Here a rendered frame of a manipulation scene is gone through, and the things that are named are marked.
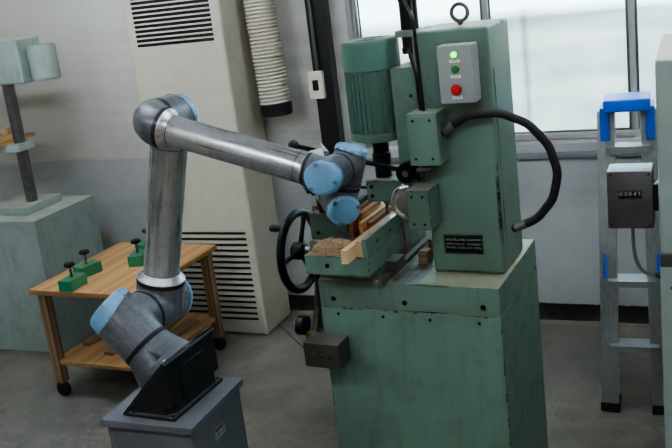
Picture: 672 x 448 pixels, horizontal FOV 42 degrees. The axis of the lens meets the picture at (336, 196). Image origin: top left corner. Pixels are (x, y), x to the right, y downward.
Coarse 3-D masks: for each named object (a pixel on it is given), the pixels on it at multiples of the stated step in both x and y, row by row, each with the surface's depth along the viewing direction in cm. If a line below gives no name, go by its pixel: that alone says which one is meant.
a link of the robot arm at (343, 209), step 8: (336, 192) 236; (320, 200) 244; (328, 200) 238; (336, 200) 235; (344, 200) 235; (352, 200) 235; (328, 208) 236; (336, 208) 235; (344, 208) 236; (352, 208) 237; (328, 216) 238; (336, 216) 237; (344, 216) 237; (352, 216) 238; (344, 224) 239
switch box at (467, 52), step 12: (444, 48) 238; (456, 48) 236; (468, 48) 235; (444, 60) 238; (468, 60) 236; (444, 72) 239; (468, 72) 236; (444, 84) 240; (468, 84) 237; (444, 96) 241; (468, 96) 238; (480, 96) 242
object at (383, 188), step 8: (392, 176) 275; (368, 184) 275; (376, 184) 273; (384, 184) 272; (392, 184) 271; (400, 184) 270; (368, 192) 275; (376, 192) 274; (384, 192) 273; (392, 192) 272; (368, 200) 276; (376, 200) 275; (384, 200) 274
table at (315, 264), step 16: (320, 240) 285; (352, 240) 271; (400, 240) 276; (304, 256) 263; (320, 256) 260; (336, 256) 258; (384, 256) 265; (320, 272) 262; (336, 272) 259; (352, 272) 257; (368, 272) 255
